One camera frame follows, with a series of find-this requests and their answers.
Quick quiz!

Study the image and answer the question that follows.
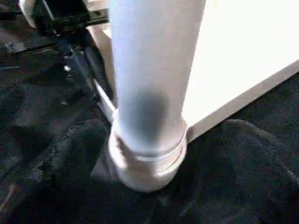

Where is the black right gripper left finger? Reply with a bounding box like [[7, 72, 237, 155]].
[[0, 119, 111, 224]]

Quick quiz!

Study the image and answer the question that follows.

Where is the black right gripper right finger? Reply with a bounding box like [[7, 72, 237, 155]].
[[186, 119, 299, 224]]

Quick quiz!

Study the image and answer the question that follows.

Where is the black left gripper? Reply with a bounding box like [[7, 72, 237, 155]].
[[4, 0, 115, 114]]

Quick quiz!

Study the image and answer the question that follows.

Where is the white plastic table leg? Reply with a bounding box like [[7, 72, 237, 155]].
[[109, 0, 206, 164]]

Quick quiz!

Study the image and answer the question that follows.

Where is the white plastic table top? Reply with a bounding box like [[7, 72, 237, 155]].
[[88, 0, 299, 194]]

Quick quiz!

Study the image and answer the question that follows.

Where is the black work mat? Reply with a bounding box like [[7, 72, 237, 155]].
[[0, 14, 299, 224]]

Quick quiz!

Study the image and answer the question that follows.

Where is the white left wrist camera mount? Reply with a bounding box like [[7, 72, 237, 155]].
[[18, 0, 36, 28]]

